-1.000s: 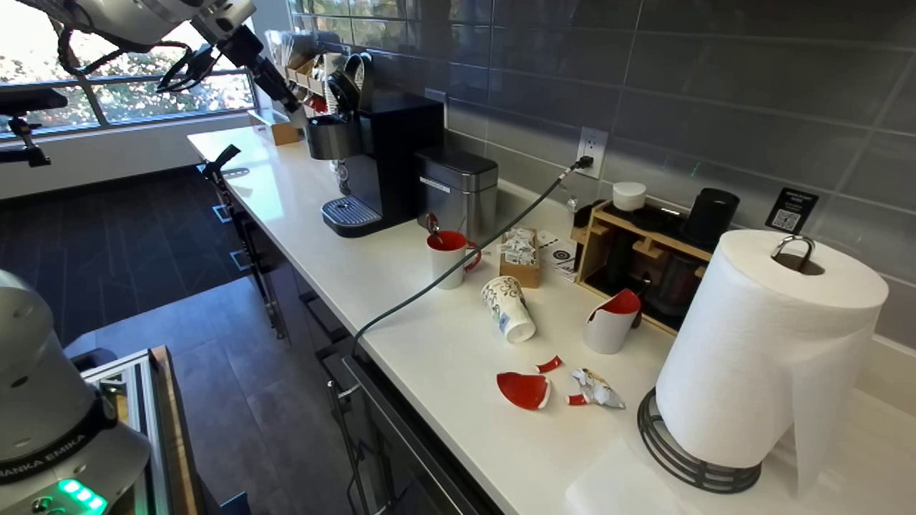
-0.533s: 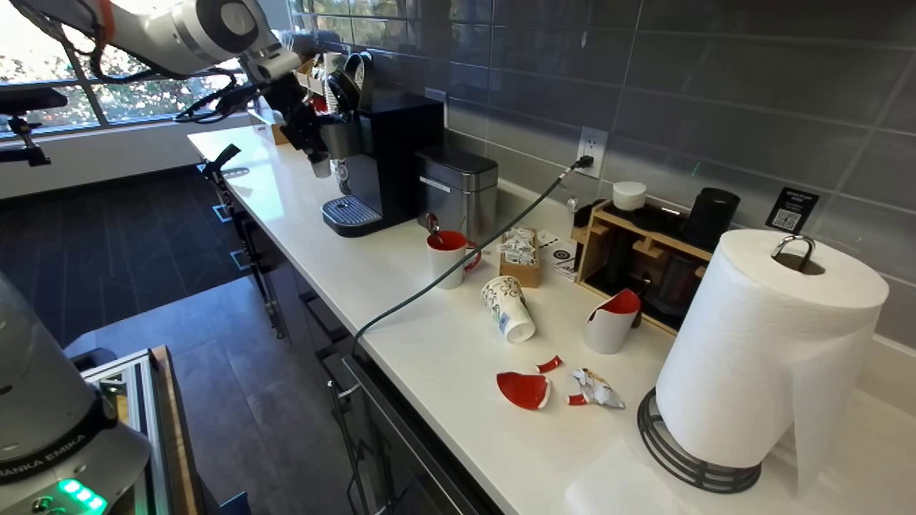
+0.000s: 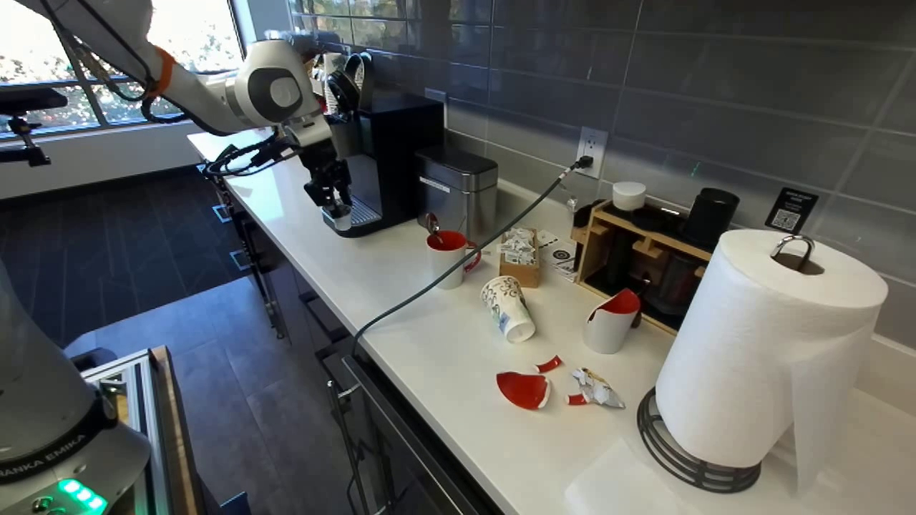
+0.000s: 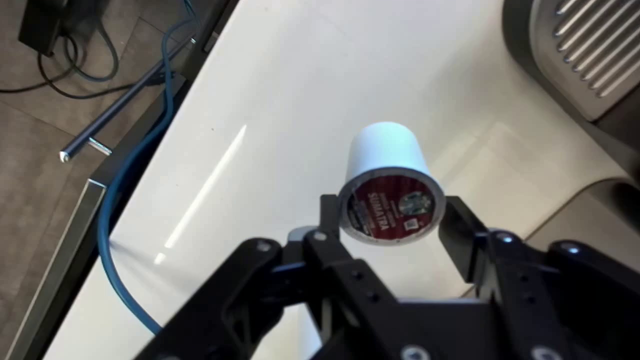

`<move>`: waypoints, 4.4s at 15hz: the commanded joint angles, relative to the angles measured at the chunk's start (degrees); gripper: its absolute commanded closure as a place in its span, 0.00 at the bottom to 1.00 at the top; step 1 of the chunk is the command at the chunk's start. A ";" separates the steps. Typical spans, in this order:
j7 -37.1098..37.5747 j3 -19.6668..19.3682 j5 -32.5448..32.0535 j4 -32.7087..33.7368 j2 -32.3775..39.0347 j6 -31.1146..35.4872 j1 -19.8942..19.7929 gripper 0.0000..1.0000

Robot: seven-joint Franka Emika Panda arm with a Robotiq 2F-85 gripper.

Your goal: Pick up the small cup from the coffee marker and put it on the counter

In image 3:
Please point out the broken white mug red inside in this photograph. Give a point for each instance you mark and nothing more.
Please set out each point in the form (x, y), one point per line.
(606, 329)

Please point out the wooden condiment organizer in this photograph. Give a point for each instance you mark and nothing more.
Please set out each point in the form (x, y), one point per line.
(612, 244)

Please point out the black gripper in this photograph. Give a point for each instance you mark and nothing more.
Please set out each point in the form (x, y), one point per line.
(324, 166)

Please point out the crumpled silver foil wrapper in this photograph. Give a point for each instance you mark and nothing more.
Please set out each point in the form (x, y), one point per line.
(598, 391)

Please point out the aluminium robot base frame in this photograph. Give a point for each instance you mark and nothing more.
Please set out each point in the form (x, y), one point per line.
(132, 402)

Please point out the white paper towel roll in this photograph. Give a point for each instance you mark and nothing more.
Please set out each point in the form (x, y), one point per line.
(755, 362)

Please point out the dark wooden base cabinets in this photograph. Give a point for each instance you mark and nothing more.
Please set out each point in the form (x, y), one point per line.
(401, 460)

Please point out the upright white mug red inside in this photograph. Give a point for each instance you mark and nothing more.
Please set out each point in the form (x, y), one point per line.
(449, 264)

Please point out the black QR code sign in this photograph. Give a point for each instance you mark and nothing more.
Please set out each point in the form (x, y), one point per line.
(791, 211)

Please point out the black tripod stand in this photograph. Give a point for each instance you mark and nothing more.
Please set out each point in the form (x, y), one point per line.
(31, 98)

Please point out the patterned white paper cup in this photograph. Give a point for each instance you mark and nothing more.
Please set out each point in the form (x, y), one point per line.
(506, 304)

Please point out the small red mug shard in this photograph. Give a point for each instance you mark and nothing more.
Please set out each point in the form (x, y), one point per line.
(552, 365)
(576, 400)

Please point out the black cylindrical container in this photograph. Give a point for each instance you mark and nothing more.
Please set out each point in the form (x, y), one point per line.
(713, 218)

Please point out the white wall outlet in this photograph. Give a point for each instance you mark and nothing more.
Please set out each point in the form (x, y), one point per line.
(590, 146)

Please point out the stainless steel pod recycle bin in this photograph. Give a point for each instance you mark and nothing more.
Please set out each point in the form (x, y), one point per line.
(469, 189)

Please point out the black silver Keurig coffee maker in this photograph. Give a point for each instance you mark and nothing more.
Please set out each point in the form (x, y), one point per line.
(401, 161)

